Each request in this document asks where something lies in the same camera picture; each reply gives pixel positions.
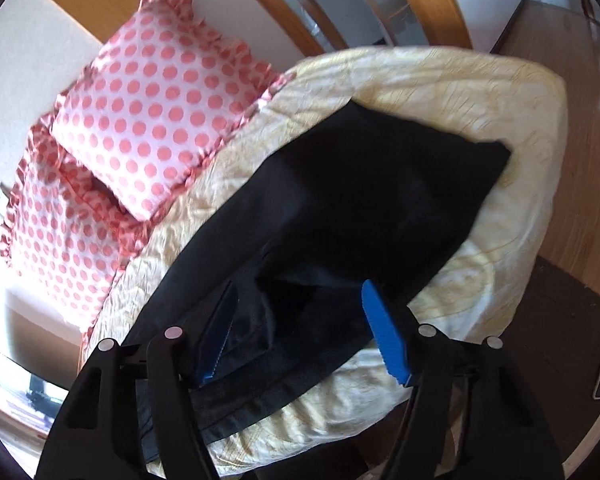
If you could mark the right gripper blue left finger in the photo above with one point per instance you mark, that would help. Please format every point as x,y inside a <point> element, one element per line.
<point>212,342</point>

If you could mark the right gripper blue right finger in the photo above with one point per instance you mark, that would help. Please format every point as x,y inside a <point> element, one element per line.
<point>388,339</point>

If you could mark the black pants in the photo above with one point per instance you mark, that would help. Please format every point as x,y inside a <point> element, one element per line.
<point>361,196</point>

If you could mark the cream patterned bed quilt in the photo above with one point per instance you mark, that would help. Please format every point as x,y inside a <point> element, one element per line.
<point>480,97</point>

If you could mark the pink polka dot pillow left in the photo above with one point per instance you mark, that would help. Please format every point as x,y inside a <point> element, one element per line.
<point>66,231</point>

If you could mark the pink polka dot pillow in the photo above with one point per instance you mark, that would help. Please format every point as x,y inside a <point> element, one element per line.
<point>66,231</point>
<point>162,94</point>

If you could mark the pink polka dot pillow right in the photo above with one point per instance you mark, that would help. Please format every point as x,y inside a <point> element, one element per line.
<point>162,94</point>

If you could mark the wooden headboard frame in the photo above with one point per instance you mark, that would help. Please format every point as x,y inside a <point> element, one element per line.
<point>313,31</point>

